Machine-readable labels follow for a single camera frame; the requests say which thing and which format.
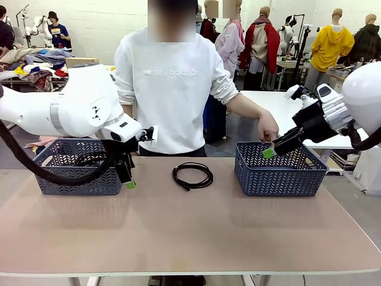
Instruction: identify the dark blue plastic basket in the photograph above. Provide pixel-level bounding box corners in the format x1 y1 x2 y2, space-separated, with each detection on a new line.
33 138 124 197
234 141 330 198

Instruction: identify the mannequin in pink shirt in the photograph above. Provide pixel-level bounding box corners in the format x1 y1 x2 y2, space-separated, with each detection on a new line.
214 0 246 88

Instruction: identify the person's right forearm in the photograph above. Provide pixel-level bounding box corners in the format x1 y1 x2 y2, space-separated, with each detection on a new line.
119 102 136 120

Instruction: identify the mannequin in dark jacket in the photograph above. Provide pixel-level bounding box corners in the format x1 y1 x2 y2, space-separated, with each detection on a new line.
345 14 381 66

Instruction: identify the light pink cloth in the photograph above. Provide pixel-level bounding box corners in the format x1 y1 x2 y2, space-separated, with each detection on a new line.
23 135 59 149

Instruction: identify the mannequin in red cape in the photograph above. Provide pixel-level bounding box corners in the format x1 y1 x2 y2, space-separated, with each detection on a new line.
239 6 281 92

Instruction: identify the person's left hand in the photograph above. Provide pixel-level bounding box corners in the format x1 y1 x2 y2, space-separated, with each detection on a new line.
257 111 280 144

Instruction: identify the white humanoid robot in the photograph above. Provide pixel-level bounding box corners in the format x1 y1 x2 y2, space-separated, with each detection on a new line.
277 14 300 57

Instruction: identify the person's left forearm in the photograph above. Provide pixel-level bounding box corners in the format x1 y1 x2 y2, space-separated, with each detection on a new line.
228 93 269 120

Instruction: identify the white rectangular table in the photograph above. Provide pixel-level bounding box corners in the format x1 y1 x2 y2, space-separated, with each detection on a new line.
239 90 370 150

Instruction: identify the mannequin in dark red top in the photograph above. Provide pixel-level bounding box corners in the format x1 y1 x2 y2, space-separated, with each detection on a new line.
199 0 218 43

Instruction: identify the black cable with Schuko plug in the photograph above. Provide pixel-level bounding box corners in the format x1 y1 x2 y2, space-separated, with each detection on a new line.
73 152 110 169

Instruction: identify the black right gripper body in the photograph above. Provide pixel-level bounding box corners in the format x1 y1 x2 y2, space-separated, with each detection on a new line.
292 106 341 144

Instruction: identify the person in black top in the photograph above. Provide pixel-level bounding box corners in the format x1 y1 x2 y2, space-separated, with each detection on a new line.
0 5 15 58

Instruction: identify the black arm hose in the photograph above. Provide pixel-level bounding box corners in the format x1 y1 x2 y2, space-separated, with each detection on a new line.
0 119 117 186
346 120 381 151

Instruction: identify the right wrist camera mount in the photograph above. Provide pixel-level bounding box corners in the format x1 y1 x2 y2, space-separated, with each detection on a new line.
284 84 321 110

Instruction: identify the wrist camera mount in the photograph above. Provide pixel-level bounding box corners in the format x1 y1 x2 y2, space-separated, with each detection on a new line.
284 84 321 110
136 125 160 149

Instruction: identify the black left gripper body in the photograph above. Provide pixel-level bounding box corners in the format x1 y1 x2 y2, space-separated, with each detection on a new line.
115 139 140 165

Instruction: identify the pile of colourful clothes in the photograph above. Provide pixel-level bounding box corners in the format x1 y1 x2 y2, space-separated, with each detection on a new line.
0 46 74 91

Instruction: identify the flat cardboard box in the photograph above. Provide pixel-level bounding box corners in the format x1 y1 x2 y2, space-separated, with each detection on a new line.
65 57 100 70

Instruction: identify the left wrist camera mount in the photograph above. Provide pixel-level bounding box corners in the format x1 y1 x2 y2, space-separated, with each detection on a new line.
136 125 160 149

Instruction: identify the black tripod stand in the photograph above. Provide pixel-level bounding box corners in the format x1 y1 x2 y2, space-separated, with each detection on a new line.
293 13 314 92

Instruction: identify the person in blue shirt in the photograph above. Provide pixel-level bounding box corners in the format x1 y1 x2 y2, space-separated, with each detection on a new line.
47 11 73 49

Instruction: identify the black right arm hose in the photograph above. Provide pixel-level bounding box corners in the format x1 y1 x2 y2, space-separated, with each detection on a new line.
346 120 381 151

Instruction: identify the black left arm hose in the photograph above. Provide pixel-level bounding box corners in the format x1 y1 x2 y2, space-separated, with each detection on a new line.
0 119 117 186

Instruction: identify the white cardboard box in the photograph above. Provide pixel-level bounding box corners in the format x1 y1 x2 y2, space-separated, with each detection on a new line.
353 147 381 197

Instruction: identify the black coiled USB cable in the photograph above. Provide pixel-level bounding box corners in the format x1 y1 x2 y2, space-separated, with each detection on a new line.
171 161 214 192

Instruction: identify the mannequin in yellow hoodie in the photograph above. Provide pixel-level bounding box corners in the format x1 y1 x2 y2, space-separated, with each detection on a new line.
302 8 355 92

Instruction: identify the person in white sweatshirt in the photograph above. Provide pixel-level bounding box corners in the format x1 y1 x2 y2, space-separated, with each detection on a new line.
113 0 241 158

